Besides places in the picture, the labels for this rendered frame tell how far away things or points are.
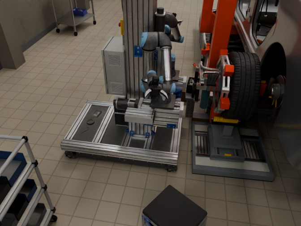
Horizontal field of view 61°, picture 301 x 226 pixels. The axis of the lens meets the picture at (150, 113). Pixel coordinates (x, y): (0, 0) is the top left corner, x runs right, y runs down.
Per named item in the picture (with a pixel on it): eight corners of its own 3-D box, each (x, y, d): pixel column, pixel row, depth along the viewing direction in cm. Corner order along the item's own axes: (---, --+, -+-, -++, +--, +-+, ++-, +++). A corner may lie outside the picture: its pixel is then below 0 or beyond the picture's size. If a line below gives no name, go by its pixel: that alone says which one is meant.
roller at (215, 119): (239, 124, 266) (241, 120, 262) (211, 122, 269) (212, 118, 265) (238, 121, 271) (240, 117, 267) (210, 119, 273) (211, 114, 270)
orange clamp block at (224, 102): (227, 103, 238) (228, 109, 231) (218, 103, 238) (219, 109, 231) (229, 97, 233) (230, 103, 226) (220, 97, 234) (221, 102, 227)
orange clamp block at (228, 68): (231, 76, 230) (234, 72, 221) (222, 76, 231) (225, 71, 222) (231, 69, 232) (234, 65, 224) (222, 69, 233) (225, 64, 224)
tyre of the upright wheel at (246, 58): (268, 71, 209) (251, 42, 262) (238, 70, 211) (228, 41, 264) (248, 134, 247) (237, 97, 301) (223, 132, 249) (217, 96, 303)
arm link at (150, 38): (157, 94, 230) (159, 34, 196) (140, 95, 229) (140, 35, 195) (156, 87, 239) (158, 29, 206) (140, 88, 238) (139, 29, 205)
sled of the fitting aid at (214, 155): (243, 162, 278) (245, 156, 272) (209, 159, 281) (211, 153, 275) (236, 132, 317) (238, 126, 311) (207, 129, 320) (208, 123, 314)
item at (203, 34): (213, 110, 336) (216, 97, 323) (206, 110, 337) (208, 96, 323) (204, 38, 530) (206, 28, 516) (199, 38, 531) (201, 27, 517)
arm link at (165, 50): (170, 34, 212) (174, 93, 208) (157, 35, 211) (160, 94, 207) (173, 28, 200) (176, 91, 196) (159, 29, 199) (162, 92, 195)
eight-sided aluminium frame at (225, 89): (221, 123, 252) (233, 74, 219) (214, 123, 253) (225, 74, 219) (217, 93, 295) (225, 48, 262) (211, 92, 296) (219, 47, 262)
